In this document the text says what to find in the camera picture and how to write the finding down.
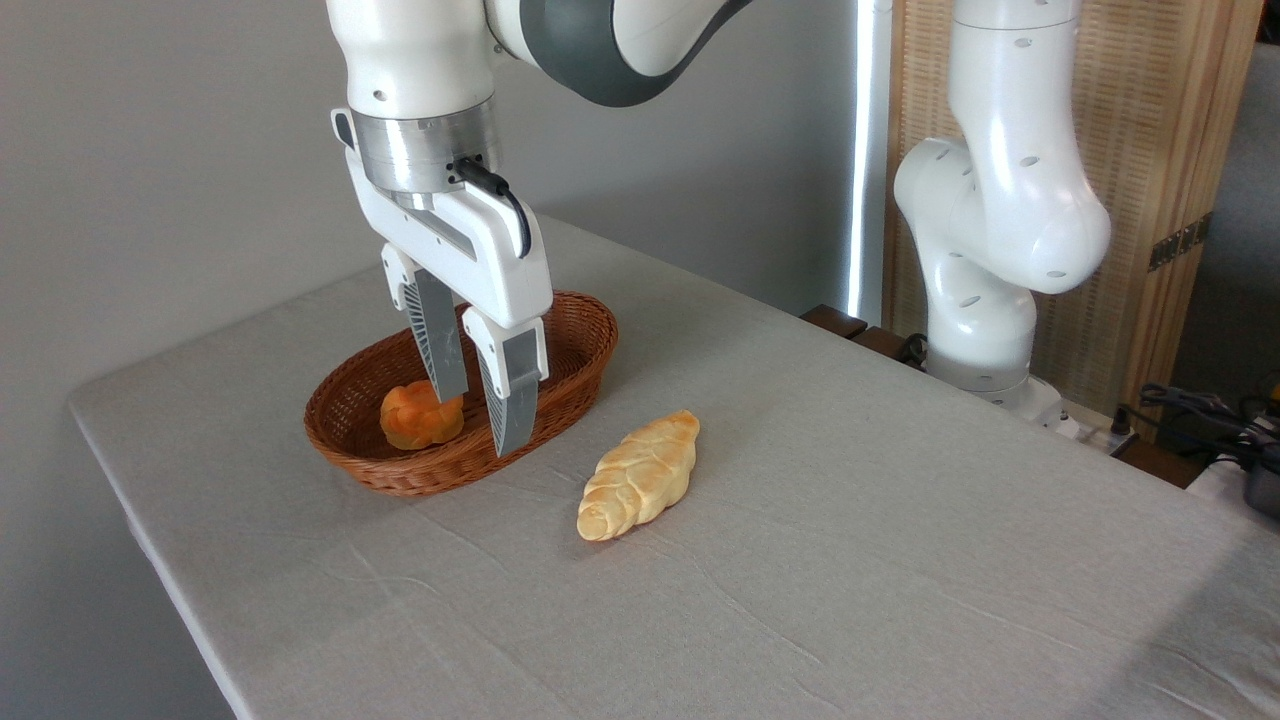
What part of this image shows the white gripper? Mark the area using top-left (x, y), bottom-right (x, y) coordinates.
top-left (333, 108), bottom-right (554, 458)

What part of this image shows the pale braided bread loaf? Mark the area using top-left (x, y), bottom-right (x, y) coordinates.
top-left (576, 409), bottom-right (702, 542)

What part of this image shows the brown wicker oval basket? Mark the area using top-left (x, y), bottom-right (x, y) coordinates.
top-left (304, 291), bottom-right (619, 498)

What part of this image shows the orange round bun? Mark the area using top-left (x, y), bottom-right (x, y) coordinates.
top-left (379, 381), bottom-right (465, 451)

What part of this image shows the dark wooden block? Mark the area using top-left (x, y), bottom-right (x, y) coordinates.
top-left (800, 304), bottom-right (869, 339)
top-left (852, 326), bottom-right (926, 367)

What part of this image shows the grey tablecloth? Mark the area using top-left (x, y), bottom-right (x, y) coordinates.
top-left (68, 210), bottom-right (1280, 720)

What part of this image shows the wooden bamboo folding screen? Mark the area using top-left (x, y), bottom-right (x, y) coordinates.
top-left (882, 0), bottom-right (1266, 441)

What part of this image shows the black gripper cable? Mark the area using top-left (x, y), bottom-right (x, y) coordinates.
top-left (447, 157), bottom-right (533, 259)

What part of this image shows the black cable bundle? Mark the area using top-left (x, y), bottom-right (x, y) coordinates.
top-left (1115, 383), bottom-right (1280, 471)

